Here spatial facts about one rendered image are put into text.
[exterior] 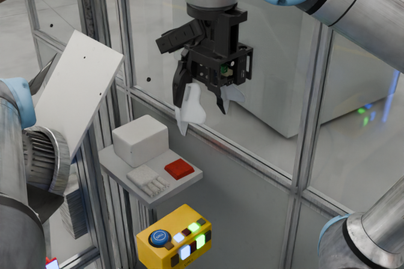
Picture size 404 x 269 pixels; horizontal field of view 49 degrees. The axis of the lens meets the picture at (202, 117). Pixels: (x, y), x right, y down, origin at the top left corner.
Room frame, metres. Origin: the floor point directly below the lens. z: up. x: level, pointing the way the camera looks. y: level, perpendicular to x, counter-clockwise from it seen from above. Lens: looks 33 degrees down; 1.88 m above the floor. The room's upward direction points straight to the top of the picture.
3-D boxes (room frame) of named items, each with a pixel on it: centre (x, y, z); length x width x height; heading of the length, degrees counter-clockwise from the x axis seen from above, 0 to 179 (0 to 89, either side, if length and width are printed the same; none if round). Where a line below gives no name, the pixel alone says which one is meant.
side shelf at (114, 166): (1.28, 0.21, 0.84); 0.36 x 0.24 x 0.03; 43
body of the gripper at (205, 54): (0.60, -0.02, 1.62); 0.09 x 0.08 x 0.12; 43
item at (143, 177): (1.17, 0.18, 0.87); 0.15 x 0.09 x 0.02; 43
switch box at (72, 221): (1.21, 0.44, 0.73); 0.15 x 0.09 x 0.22; 133
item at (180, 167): (1.24, 0.08, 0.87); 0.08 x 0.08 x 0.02; 38
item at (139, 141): (1.36, 0.24, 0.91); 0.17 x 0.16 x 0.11; 133
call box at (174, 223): (0.76, 0.07, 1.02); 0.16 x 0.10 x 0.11; 133
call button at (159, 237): (0.73, 0.10, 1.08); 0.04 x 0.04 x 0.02
